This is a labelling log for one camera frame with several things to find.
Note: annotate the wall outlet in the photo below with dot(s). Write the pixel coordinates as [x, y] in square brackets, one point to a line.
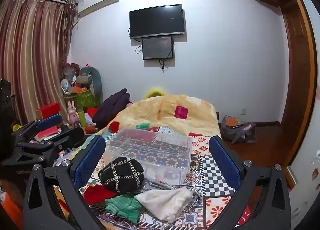
[243, 111]

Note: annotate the yellow blanket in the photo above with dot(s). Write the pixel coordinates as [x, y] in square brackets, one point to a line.
[150, 112]

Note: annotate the green bottle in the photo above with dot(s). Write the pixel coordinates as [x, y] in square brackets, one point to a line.
[82, 119]

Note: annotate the large black television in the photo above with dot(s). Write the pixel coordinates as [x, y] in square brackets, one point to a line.
[157, 21]

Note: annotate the dark purple clothing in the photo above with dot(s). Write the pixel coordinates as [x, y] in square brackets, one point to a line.
[110, 110]

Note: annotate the grey backpack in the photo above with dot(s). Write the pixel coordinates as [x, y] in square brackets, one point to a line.
[236, 130]

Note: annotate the small black monitor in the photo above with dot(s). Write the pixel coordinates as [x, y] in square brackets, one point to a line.
[157, 48]

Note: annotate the striped red curtain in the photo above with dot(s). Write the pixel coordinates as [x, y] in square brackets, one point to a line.
[35, 57]

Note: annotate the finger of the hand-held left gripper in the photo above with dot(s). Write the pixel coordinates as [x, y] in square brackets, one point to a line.
[72, 135]
[50, 121]

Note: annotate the white cloth pouch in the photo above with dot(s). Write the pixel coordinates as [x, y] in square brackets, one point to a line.
[162, 202]

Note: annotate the green knitted gloves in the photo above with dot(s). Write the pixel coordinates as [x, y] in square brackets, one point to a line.
[122, 206]

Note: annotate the small red cloth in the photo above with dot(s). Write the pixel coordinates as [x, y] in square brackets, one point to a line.
[115, 126]

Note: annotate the clear plastic storage box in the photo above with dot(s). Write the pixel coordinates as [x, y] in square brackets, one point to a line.
[150, 150]

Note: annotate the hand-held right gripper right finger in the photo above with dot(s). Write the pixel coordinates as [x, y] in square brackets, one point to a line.
[223, 162]

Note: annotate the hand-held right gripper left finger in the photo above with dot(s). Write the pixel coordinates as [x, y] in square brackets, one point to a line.
[88, 161]

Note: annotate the pink rabbit toy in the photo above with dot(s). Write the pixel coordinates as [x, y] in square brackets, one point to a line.
[73, 115]

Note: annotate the yellow plush toy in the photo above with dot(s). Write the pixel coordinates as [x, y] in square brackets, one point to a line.
[156, 93]

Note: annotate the orange bag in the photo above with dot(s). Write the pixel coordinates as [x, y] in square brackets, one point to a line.
[10, 205]

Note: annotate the white air conditioner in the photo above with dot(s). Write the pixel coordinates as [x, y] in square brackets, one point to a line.
[98, 0]

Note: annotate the pink square cloth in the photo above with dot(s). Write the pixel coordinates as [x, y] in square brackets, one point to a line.
[181, 112]

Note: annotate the black studded knit bag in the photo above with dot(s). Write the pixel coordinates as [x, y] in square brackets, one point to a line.
[120, 175]

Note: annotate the wooden door frame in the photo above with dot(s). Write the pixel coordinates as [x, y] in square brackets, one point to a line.
[297, 70]

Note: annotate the red box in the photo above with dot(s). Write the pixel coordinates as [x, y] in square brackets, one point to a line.
[48, 110]

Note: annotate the pink book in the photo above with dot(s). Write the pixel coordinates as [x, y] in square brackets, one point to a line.
[47, 132]

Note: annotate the green cardboard box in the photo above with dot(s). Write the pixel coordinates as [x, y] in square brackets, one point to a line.
[86, 100]

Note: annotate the red cylinder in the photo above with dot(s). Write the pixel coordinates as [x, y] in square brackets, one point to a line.
[91, 129]

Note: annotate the grey gloves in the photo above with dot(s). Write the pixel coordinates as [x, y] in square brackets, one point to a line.
[157, 185]

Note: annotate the patterned patchwork blanket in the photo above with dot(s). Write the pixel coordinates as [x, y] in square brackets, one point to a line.
[200, 145]

